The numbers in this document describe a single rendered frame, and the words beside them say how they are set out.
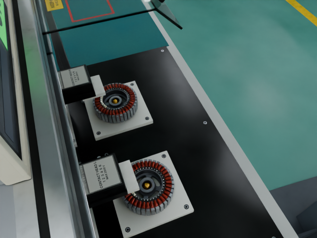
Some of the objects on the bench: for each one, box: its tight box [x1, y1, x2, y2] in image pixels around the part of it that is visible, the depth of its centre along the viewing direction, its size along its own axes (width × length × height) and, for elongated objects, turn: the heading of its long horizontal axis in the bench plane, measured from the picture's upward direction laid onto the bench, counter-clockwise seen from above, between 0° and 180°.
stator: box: [122, 159, 174, 216], centre depth 57 cm, size 11×11×4 cm
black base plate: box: [67, 46, 284, 238], centre depth 67 cm, size 47×64×2 cm
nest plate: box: [113, 151, 194, 238], centre depth 59 cm, size 15×15×1 cm
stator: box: [92, 83, 138, 123], centre depth 71 cm, size 11×11×4 cm
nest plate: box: [84, 81, 153, 141], centre depth 72 cm, size 15×15×1 cm
